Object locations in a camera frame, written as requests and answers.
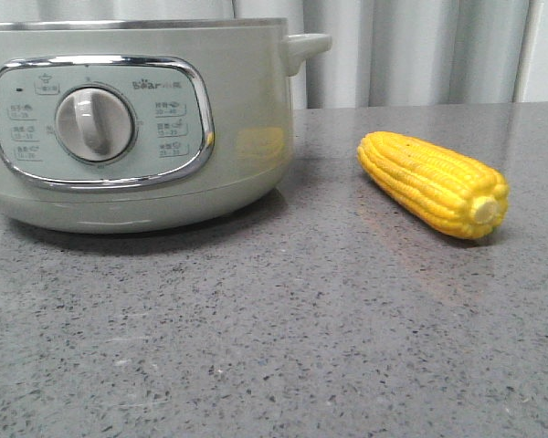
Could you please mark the white curtain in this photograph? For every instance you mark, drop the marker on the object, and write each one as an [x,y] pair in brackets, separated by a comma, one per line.
[384,53]

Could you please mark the pale green electric pot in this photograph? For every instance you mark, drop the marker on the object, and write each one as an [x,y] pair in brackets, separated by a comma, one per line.
[132,126]

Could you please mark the yellow corn cob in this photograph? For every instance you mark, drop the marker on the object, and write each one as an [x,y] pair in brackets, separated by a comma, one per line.
[451,192]

